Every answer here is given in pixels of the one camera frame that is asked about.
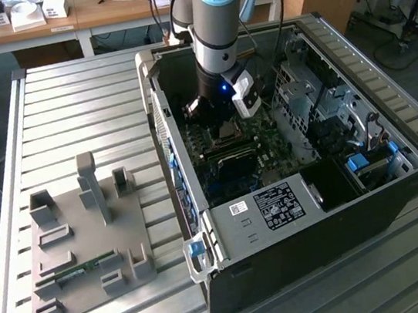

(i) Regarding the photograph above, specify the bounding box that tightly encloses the grey parts rack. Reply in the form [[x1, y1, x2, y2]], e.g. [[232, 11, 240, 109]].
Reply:
[[7, 144, 165, 313]]

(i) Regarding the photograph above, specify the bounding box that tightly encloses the blue case latch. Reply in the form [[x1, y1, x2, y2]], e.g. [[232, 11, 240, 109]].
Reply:
[[187, 239, 205, 261]]

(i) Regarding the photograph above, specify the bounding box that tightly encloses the white round holder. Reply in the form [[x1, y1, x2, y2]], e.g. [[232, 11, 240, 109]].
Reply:
[[8, 0, 49, 34]]

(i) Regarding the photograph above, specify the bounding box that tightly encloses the metal socket cover frame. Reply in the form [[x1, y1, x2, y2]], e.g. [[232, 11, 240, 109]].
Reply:
[[211, 114, 247, 147]]

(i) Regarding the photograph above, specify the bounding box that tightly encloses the green RAM stick on rack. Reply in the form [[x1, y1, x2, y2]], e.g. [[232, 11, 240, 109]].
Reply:
[[50, 249, 118, 284]]

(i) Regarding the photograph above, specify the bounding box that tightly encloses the open black PC case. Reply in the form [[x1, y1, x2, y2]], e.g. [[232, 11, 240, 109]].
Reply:
[[131, 0, 418, 313]]

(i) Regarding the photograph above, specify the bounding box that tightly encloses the silver chipset heatsink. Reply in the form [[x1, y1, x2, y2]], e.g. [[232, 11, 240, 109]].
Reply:
[[260, 169, 283, 188]]

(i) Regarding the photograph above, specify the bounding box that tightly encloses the white printed box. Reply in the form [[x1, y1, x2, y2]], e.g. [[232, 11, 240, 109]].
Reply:
[[40, 0, 71, 22]]

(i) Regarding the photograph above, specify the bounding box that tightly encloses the blue disk carrier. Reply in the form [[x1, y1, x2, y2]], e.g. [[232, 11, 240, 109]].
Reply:
[[384, 139, 406, 179], [343, 152, 372, 177]]

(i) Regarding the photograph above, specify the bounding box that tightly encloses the grey power supply unit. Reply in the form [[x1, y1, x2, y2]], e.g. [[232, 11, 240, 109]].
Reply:
[[196, 170, 331, 273]]

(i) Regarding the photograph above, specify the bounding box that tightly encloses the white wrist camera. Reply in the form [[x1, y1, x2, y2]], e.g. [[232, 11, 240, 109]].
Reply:
[[227, 65, 268, 121]]

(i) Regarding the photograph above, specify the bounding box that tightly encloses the black cable bundle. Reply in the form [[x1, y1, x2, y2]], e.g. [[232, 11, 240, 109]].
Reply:
[[358, 109, 393, 152]]

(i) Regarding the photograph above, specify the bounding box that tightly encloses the green motherboard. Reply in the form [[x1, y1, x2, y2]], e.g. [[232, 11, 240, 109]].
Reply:
[[174, 86, 326, 211]]

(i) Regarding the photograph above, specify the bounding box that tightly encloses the black graphics card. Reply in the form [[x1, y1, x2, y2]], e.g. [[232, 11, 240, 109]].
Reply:
[[212, 148, 263, 188]]

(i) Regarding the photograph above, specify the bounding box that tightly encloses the black plastic bracket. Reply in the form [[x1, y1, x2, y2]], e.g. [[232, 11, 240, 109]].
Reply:
[[307, 113, 354, 159]]

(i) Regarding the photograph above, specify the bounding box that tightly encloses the silver metal drive cage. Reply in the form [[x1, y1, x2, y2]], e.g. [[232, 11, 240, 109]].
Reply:
[[260, 19, 368, 169]]

